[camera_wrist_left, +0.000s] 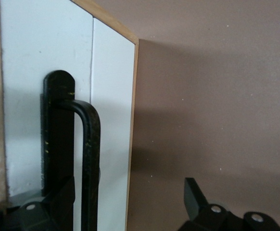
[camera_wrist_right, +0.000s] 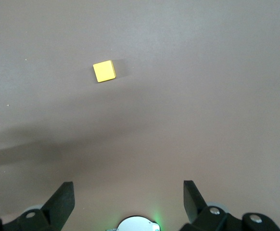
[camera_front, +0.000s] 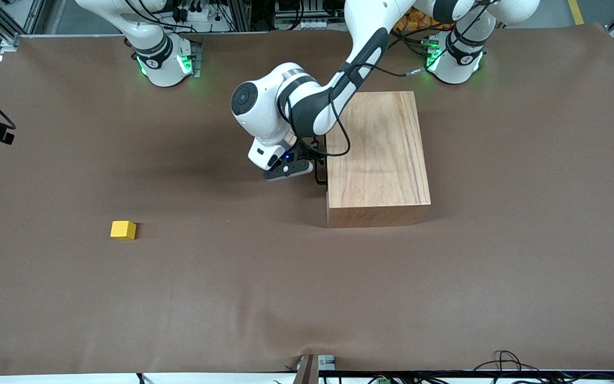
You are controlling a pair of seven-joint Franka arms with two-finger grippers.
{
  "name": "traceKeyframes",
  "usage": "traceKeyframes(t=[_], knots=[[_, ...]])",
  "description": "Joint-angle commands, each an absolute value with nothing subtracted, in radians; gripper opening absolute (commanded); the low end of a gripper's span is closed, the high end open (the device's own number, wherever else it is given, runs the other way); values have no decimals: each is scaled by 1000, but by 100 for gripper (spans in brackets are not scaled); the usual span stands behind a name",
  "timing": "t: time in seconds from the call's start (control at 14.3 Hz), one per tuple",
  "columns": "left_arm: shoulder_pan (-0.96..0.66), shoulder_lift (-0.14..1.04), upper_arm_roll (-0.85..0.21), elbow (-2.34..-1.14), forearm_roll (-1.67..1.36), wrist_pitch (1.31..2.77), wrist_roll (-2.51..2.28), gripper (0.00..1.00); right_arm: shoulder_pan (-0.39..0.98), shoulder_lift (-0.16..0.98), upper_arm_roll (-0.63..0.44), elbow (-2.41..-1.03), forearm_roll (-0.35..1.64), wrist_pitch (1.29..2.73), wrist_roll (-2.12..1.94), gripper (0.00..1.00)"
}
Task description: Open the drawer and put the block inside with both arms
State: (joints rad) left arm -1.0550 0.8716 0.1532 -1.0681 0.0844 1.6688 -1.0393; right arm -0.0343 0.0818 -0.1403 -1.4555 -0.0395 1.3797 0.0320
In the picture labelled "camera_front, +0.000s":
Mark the wooden drawer with black handle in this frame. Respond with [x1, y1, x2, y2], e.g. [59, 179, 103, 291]
[315, 136, 329, 187]

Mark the yellow block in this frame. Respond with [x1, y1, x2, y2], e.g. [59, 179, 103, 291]
[110, 220, 137, 241]

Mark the wooden drawer cabinet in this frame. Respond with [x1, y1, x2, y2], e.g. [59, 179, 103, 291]
[326, 91, 431, 229]

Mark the brown table mat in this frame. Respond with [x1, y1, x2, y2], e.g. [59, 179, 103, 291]
[0, 24, 614, 374]

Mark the orange object pile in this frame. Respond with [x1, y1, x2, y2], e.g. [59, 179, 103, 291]
[397, 10, 446, 31]

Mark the white power strip with plugs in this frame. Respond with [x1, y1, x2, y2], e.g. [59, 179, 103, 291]
[171, 0, 233, 33]

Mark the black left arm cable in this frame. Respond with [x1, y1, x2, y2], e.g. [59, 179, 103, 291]
[280, 32, 478, 158]

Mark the metal edge bracket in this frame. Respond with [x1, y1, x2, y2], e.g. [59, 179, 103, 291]
[294, 354, 337, 384]

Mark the black cable bundle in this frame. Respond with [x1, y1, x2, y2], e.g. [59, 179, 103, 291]
[318, 349, 614, 384]

